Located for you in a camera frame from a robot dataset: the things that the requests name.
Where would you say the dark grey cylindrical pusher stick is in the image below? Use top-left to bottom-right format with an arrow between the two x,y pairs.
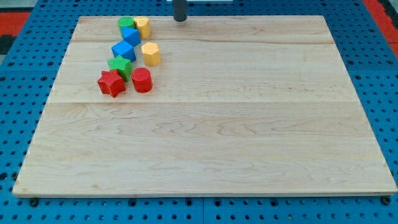
173,0 -> 187,22

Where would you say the yellow heart block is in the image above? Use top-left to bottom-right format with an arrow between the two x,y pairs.
133,16 -> 152,39

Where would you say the green circle block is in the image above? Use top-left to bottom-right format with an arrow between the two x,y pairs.
118,16 -> 135,38

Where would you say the blue triangle block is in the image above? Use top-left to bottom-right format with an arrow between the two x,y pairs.
121,27 -> 141,47

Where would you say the yellow hexagon block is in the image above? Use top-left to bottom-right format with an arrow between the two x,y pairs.
141,42 -> 161,67

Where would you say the blue cube block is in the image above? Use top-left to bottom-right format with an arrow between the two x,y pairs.
111,40 -> 136,62

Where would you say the green star block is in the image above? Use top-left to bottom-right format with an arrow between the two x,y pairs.
108,55 -> 132,82

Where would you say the red cylinder block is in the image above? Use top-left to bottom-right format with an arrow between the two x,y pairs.
131,67 -> 152,93

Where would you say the red star block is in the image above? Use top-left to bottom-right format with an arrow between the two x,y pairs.
97,70 -> 126,98

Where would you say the light wooden board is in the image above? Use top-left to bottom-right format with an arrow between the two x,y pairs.
13,16 -> 397,198

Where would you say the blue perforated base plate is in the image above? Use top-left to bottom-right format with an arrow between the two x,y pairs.
1,0 -> 397,223

